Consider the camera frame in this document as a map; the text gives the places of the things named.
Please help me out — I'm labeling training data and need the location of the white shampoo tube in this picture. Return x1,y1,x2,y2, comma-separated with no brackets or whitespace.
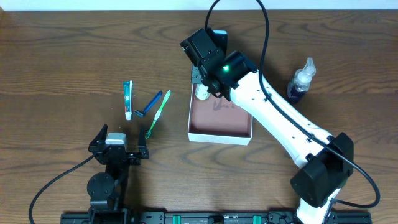
195,84,210,100

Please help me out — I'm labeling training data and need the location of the white box with red bottom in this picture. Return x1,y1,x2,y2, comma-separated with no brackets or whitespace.
187,84,252,146

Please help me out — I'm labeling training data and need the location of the blue disposable razor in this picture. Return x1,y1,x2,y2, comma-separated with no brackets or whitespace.
134,91,162,118

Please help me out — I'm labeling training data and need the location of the green white toothbrush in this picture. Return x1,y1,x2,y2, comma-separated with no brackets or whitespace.
145,90,172,139

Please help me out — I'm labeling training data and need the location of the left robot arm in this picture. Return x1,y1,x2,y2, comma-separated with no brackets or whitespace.
87,125,149,224

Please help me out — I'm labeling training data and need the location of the dark blue spray bottle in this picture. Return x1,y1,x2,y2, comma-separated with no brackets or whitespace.
287,57,316,103

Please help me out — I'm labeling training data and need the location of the green toothpaste tube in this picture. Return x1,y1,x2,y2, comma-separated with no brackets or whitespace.
123,80,133,121

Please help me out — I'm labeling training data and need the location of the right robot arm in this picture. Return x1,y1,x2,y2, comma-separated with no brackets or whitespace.
180,29,354,223

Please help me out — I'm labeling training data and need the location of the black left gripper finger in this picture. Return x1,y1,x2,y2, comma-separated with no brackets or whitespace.
138,126,149,159
88,124,108,152

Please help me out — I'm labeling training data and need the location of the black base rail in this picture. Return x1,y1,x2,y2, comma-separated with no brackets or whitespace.
60,210,373,224

